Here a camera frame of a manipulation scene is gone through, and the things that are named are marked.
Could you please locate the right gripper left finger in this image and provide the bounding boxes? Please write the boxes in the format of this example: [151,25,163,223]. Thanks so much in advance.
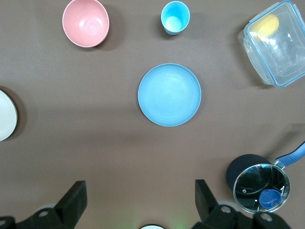
[15,180,88,229]

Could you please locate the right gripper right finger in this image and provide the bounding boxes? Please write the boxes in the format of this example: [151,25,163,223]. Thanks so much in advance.
[192,178,256,229]

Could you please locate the blue plate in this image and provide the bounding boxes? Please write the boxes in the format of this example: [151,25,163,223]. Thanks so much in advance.
[138,63,202,127]

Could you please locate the glass lid blue knob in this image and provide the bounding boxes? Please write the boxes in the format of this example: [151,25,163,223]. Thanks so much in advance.
[233,163,291,214]

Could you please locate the brown table cloth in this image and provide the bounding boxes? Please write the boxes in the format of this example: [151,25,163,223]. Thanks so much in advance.
[0,0,305,229]

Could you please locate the beige plate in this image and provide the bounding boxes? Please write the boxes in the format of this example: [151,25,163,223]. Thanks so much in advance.
[0,89,19,142]

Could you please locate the clear plastic container blue seal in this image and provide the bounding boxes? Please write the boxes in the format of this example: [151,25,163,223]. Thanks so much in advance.
[237,0,305,88]

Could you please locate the pink bowl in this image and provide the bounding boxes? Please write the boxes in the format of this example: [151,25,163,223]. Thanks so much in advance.
[62,0,110,48]

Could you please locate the light blue cup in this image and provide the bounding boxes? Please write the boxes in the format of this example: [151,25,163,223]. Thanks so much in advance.
[161,1,191,36]

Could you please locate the yellow lemon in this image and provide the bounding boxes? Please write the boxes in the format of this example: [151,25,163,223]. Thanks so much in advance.
[250,13,280,41]

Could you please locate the dark saucepan blue handle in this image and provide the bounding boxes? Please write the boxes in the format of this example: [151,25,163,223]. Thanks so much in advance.
[225,140,305,214]

